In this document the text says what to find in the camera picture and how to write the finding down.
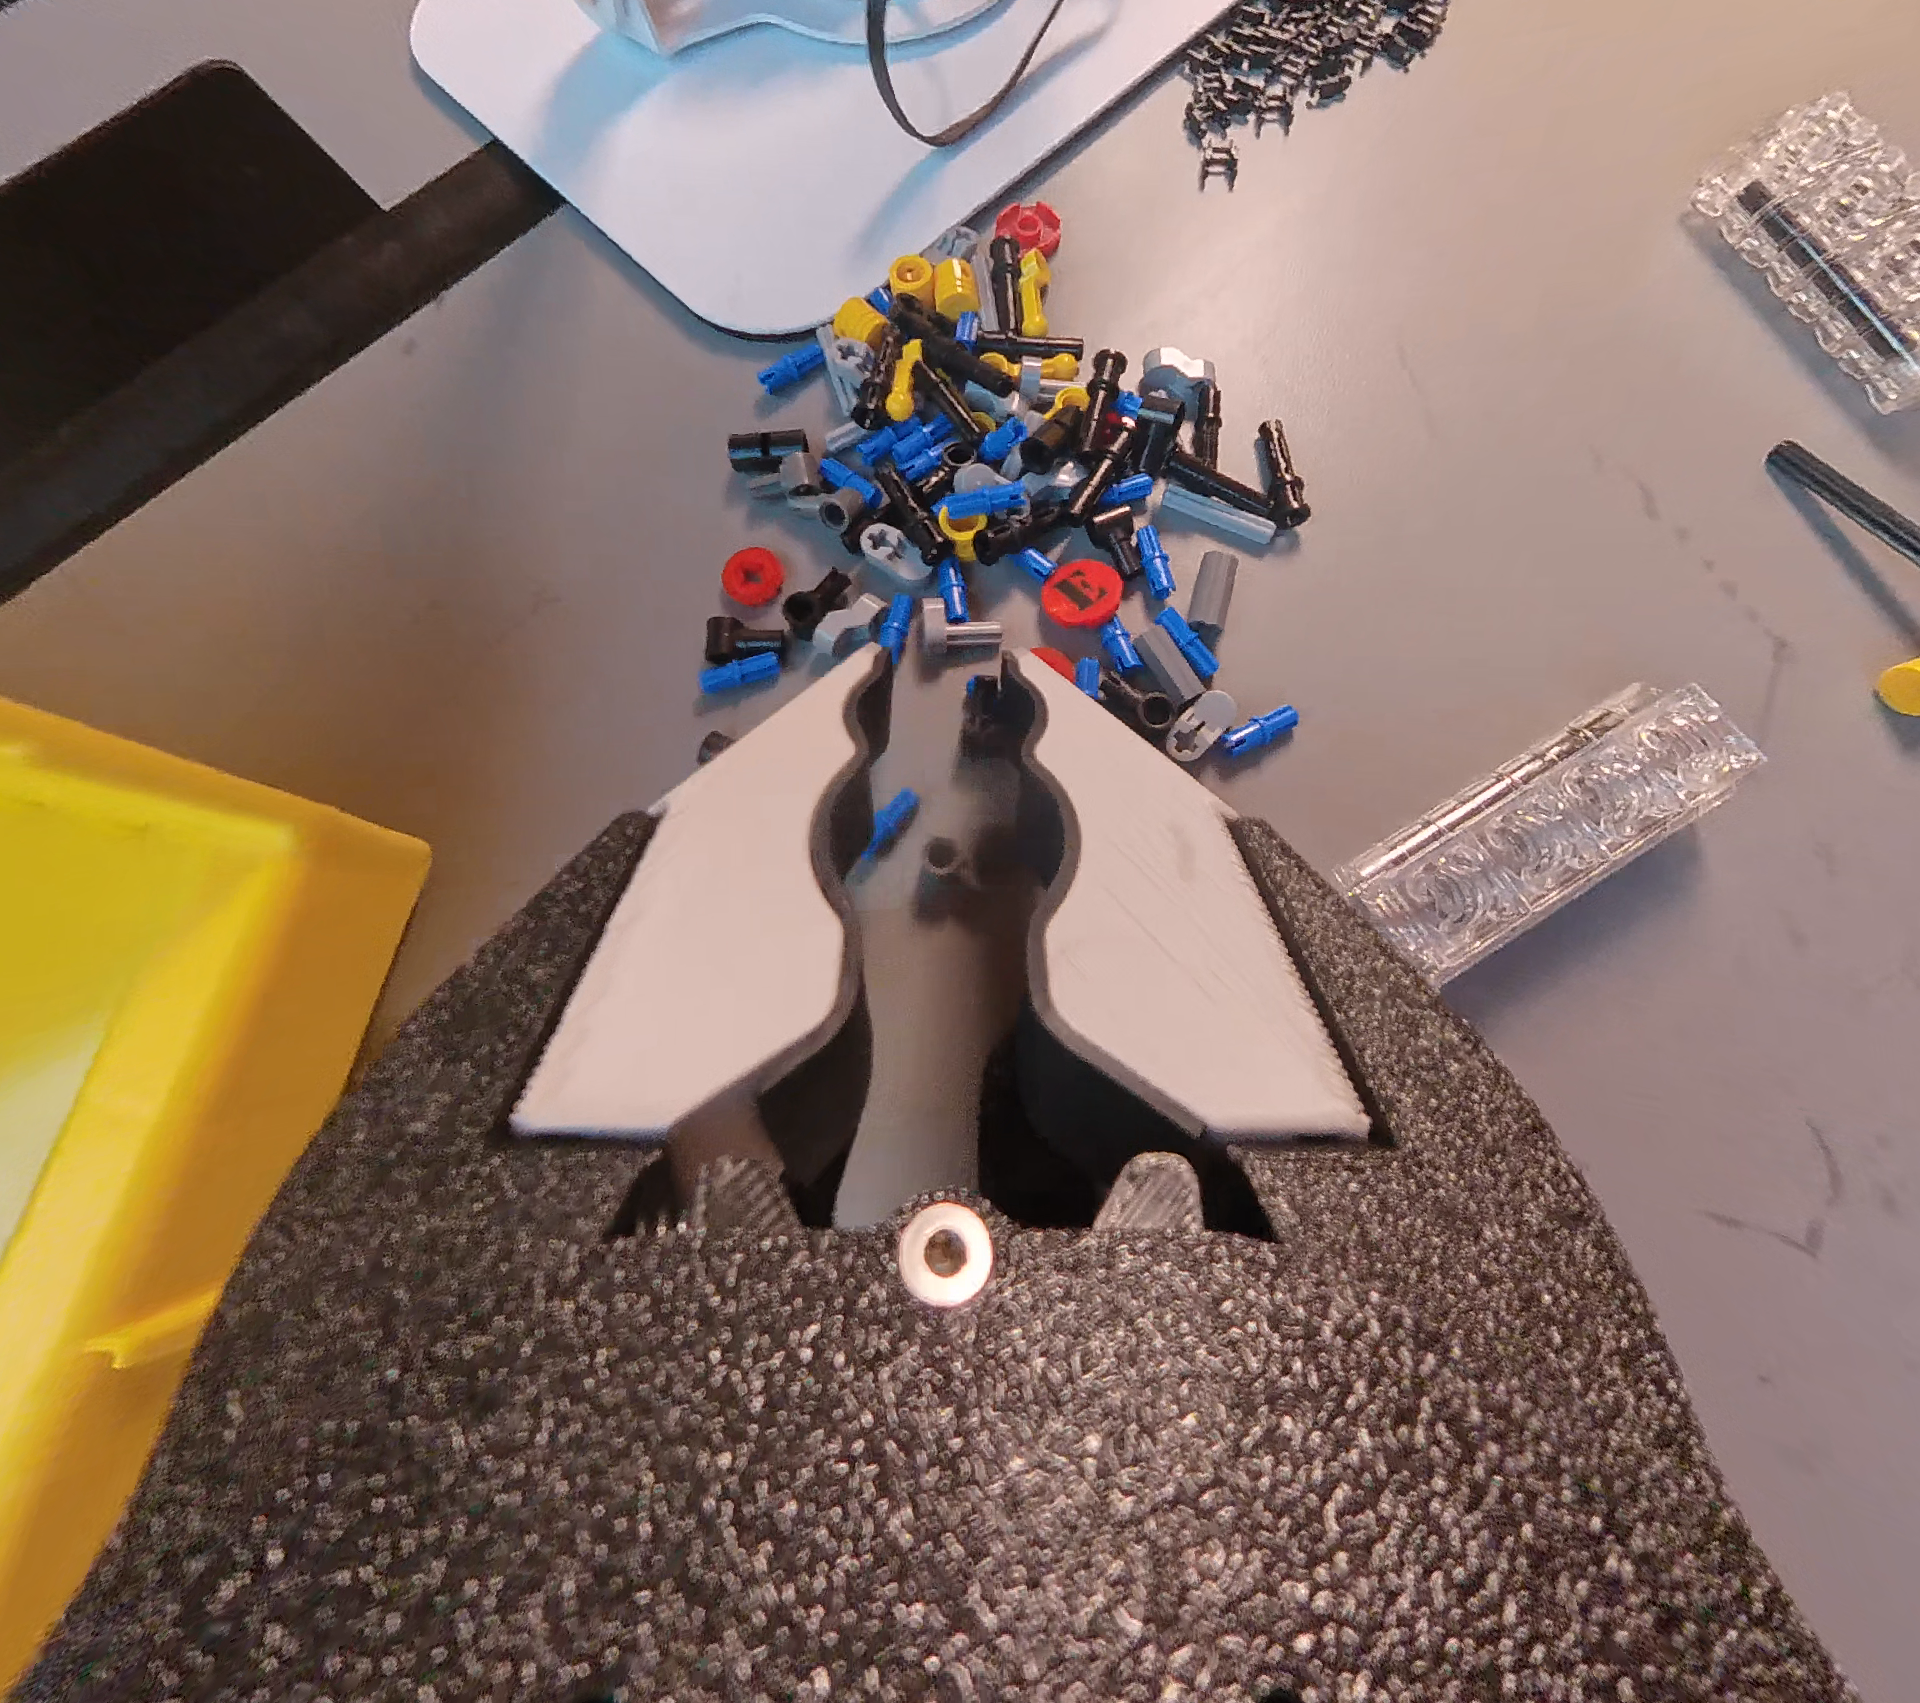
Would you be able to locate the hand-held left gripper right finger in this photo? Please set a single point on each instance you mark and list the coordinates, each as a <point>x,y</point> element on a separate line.
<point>1185,970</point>

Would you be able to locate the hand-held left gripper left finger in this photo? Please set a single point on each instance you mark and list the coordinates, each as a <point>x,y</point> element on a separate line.
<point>706,970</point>

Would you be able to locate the pile of small toy pieces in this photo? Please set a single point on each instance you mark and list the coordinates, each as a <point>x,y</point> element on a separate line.
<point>1082,590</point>

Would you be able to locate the clear toy brick block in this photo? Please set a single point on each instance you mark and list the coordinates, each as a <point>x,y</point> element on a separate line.
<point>1562,834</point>
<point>1822,235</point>

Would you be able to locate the white book stand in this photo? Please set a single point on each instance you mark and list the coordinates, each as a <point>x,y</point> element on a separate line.
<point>720,158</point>

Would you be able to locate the grey desk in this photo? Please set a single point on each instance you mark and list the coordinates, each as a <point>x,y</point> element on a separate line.
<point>1500,503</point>

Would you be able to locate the yellow plastic bin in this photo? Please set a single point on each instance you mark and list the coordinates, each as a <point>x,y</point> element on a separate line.
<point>196,983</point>

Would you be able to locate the yellow piston axle assembly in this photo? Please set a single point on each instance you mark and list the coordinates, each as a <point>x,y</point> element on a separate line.
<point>1839,500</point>

